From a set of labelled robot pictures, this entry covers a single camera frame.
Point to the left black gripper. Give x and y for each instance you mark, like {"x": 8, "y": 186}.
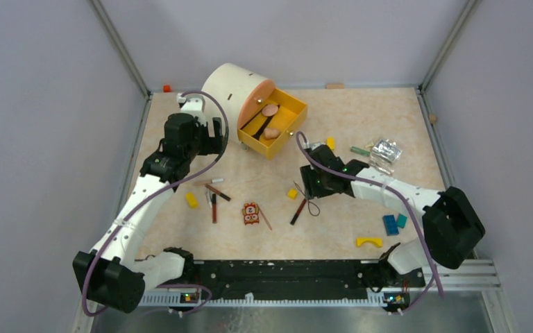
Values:
{"x": 212, "y": 145}

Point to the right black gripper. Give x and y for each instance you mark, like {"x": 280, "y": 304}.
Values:
{"x": 309, "y": 172}

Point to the black hair loop tool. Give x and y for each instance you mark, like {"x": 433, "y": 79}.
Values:
{"x": 312, "y": 207}

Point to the black makeup brush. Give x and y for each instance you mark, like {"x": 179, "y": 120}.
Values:
{"x": 263, "y": 127}

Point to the cream round drawer organizer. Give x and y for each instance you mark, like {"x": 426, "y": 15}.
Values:
{"x": 241, "y": 93}

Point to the beige makeup sponge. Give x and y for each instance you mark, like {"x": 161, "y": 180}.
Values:
{"x": 271, "y": 133}

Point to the thin black stick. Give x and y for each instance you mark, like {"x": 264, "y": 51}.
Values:
{"x": 258, "y": 117}

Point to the pink round powder puff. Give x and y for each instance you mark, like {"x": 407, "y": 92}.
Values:
{"x": 270, "y": 110}

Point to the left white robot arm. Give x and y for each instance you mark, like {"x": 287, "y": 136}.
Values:
{"x": 109, "y": 273}

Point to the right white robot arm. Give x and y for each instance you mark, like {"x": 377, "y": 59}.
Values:
{"x": 446, "y": 224}

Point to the small yellow cube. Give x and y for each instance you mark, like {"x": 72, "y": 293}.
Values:
{"x": 292, "y": 194}

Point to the nude concealer tube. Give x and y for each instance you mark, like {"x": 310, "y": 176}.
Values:
{"x": 208, "y": 182}

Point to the yellow rectangular block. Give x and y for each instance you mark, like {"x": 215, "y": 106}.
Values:
{"x": 330, "y": 142}

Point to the dark red lip gloss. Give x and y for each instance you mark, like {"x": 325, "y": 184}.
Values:
{"x": 298, "y": 212}

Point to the white glue tube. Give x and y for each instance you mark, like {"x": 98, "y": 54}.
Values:
{"x": 209, "y": 198}

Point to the brown lipstick tube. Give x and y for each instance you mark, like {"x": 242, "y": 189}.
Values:
{"x": 218, "y": 192}

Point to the yellow wedge block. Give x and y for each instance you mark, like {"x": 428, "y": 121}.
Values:
{"x": 191, "y": 200}

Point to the red owl number toy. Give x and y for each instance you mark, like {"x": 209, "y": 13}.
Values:
{"x": 250, "y": 213}

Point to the clear plastic wrapper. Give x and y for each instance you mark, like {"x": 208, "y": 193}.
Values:
{"x": 384, "y": 154}

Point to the yellow arch block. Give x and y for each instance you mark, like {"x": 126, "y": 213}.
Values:
{"x": 361, "y": 241}

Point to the blue lego brick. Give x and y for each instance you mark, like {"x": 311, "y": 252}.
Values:
{"x": 390, "y": 225}

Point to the teal block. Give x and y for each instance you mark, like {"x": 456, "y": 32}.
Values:
{"x": 401, "y": 221}

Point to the wooden peg at wall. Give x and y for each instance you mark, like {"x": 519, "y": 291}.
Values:
{"x": 334, "y": 86}

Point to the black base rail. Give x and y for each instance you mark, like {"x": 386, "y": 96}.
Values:
{"x": 321, "y": 279}

